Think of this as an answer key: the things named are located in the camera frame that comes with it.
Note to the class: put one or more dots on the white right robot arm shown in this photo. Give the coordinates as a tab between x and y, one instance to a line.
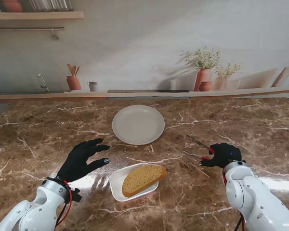
250	197

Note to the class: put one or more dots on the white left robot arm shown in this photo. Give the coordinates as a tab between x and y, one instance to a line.
33	211

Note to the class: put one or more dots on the white rectangular bento box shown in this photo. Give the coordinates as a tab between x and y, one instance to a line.
116	185

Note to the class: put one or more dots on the slice of brown bread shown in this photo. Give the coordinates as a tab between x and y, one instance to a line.
144	178

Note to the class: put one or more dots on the printed kitchen backdrop banner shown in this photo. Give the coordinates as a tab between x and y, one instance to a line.
135	48

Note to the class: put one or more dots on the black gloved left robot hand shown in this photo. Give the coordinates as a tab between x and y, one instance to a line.
77	162

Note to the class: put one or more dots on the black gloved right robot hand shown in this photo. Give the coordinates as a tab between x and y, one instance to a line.
225	154

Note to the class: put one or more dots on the round white plate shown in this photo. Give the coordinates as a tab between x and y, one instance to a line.
138	125

